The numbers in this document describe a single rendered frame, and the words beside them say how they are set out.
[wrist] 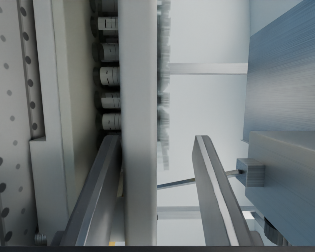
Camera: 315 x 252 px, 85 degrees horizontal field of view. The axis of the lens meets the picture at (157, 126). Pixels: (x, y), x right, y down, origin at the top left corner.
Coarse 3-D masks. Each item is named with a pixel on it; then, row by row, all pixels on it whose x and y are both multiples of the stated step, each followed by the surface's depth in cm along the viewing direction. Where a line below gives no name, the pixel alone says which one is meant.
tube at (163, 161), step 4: (160, 156) 14; (164, 156) 14; (168, 156) 14; (160, 160) 14; (164, 160) 14; (168, 160) 14; (160, 164) 14; (164, 164) 14; (168, 164) 14; (160, 168) 14; (164, 168) 14; (168, 168) 14
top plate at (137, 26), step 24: (120, 0) 8; (144, 0) 8; (120, 24) 9; (144, 24) 8; (120, 48) 9; (144, 48) 9; (120, 72) 9; (144, 72) 9; (120, 96) 9; (144, 96) 9; (144, 120) 9; (144, 144) 9; (144, 168) 10; (144, 192) 10; (144, 216) 10; (144, 240) 10
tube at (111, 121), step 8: (96, 120) 13; (104, 120) 13; (112, 120) 13; (120, 120) 13; (160, 120) 13; (168, 120) 13; (96, 128) 13; (104, 128) 13; (112, 128) 13; (120, 128) 13; (160, 128) 13; (168, 128) 13
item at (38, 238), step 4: (36, 228) 10; (36, 232) 10; (36, 236) 10; (40, 236) 10; (44, 236) 10; (36, 240) 10; (40, 240) 10; (44, 240) 10; (36, 244) 10; (40, 244) 10; (44, 244) 10
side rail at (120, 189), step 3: (120, 174) 24; (120, 177) 23; (120, 180) 22; (120, 183) 21; (120, 186) 20; (120, 189) 20; (117, 192) 19; (120, 192) 19; (117, 195) 18; (120, 195) 18
